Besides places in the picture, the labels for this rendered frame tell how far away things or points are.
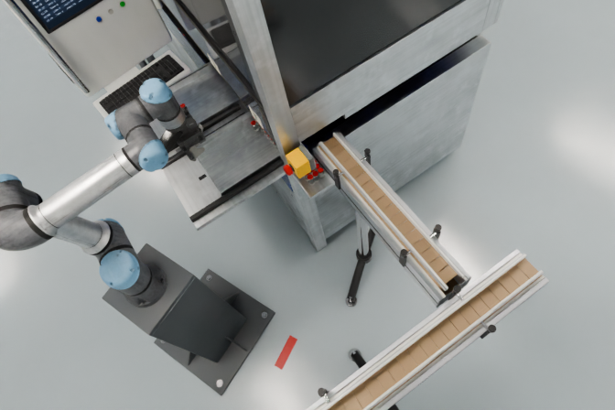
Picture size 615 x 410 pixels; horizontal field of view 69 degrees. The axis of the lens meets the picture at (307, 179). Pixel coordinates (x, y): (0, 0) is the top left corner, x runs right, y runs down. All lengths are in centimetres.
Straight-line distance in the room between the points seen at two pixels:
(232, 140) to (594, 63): 239
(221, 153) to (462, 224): 138
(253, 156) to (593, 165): 193
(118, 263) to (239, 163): 56
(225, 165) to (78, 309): 143
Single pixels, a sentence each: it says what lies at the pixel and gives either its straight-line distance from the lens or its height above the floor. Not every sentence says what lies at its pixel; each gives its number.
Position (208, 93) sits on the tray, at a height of 88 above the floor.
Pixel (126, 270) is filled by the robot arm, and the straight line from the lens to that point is 157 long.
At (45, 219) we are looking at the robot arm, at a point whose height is 140.
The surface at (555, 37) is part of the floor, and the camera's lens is 348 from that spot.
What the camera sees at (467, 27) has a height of 106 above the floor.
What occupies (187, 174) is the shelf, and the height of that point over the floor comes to 88.
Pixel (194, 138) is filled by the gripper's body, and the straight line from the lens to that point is 144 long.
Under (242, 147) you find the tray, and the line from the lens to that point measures 178.
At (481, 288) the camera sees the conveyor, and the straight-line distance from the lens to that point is 143.
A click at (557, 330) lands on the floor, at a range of 250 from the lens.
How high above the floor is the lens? 231
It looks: 60 degrees down
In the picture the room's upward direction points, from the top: 16 degrees counter-clockwise
